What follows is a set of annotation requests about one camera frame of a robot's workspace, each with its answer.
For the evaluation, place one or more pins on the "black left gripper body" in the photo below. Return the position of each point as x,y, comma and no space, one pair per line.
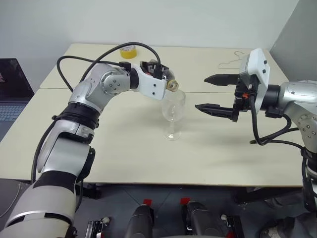
153,68

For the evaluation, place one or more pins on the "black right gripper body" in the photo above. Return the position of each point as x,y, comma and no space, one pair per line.
244,101

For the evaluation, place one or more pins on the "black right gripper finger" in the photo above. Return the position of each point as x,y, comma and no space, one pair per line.
215,110
221,79

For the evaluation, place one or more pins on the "clear bottle with red label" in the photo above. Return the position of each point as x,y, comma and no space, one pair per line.
172,85

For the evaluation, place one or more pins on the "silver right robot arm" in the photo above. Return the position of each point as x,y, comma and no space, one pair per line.
297,99

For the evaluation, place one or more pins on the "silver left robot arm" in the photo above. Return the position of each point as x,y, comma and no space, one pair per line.
74,119

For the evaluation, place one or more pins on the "clear wine glass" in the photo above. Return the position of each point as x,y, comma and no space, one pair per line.
173,109

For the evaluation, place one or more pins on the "yellow tape roll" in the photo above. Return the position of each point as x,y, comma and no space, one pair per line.
128,52

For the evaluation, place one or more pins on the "black table foot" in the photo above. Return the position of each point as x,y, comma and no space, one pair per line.
260,194
90,191

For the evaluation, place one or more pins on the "dark rounded shape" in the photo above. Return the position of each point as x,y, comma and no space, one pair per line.
141,221
199,220

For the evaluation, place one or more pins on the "dark laptop computer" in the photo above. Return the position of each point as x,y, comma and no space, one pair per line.
12,91

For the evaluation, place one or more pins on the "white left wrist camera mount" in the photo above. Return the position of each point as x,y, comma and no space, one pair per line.
151,84

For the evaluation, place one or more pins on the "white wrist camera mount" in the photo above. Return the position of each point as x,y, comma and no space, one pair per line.
151,84
260,72

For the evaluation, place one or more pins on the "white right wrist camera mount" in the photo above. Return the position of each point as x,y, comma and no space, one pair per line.
260,72

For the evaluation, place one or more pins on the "black bracket with white knob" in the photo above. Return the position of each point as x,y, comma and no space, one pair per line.
232,226
97,228

